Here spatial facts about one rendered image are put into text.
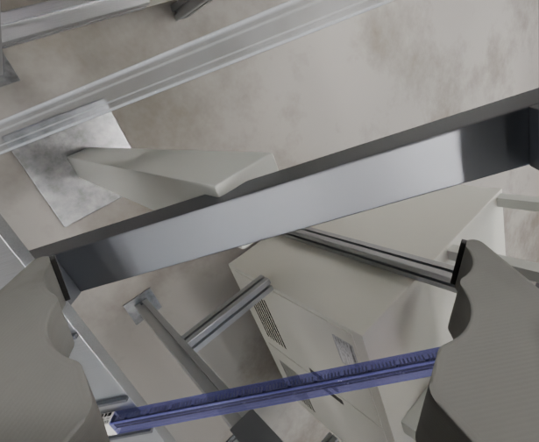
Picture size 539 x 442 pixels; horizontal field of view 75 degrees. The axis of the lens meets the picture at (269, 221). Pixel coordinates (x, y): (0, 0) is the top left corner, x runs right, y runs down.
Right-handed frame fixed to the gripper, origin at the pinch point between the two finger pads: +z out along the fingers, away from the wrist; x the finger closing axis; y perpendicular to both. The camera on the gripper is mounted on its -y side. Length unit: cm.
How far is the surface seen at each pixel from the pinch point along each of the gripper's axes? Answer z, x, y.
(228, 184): 14.0, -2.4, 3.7
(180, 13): 102, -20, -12
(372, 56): 152, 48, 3
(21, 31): 54, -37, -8
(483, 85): 207, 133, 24
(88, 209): 75, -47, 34
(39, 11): 56, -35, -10
